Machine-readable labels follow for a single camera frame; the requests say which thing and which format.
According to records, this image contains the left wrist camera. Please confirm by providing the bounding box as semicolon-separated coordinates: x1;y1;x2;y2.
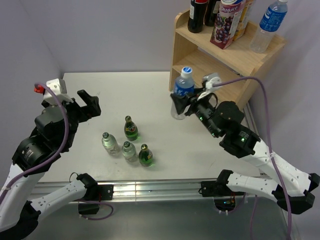
43;78;73;106

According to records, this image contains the wooden shelf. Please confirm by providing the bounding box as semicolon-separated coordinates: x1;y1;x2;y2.
168;8;288;108

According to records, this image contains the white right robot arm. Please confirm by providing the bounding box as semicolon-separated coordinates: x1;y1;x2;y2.
170;93;320;215

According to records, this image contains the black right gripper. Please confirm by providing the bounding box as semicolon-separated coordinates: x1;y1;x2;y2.
170;86;221;138

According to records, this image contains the blue-cap water bottle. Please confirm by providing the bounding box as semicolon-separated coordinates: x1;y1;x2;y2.
249;0;288;53
170;66;195;120

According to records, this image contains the purple juice carton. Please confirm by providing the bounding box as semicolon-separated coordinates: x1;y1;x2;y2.
210;0;246;50

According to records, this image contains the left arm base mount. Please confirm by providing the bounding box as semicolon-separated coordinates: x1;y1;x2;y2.
72;186;114;221

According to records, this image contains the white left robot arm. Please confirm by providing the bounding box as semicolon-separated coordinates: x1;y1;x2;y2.
0;90;101;240

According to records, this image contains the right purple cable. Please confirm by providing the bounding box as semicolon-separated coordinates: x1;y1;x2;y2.
214;76;293;240

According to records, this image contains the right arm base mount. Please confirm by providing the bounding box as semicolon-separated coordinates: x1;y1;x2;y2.
198;181;236;212

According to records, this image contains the green glass bottle far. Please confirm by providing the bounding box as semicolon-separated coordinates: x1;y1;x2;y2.
124;115;139;141

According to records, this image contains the clear glass bottle left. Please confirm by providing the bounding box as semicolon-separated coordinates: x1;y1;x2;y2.
101;132;120;156

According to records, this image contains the orange juice carton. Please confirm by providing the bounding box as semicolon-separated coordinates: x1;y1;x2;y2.
233;0;256;41

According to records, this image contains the clear glass bottle right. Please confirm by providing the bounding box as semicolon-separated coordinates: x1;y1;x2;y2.
121;141;138;163

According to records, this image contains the green glass bottle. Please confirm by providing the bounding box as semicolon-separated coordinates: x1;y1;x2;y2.
124;115;139;141
138;143;154;167

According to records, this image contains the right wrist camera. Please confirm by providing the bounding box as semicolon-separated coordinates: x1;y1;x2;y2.
197;72;222;101

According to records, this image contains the cola glass bottle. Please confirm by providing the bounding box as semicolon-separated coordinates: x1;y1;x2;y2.
204;0;221;27
187;0;208;33

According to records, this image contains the green glass bottle near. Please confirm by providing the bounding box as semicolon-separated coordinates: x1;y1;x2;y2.
138;143;154;167

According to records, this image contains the aluminium mounting rail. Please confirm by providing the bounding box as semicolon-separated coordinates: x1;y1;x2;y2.
29;104;276;205

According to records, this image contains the clear glass bottle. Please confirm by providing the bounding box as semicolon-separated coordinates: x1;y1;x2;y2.
101;132;120;156
121;141;138;163

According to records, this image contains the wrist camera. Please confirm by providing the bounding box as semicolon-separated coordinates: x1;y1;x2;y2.
197;72;222;101
43;78;73;106

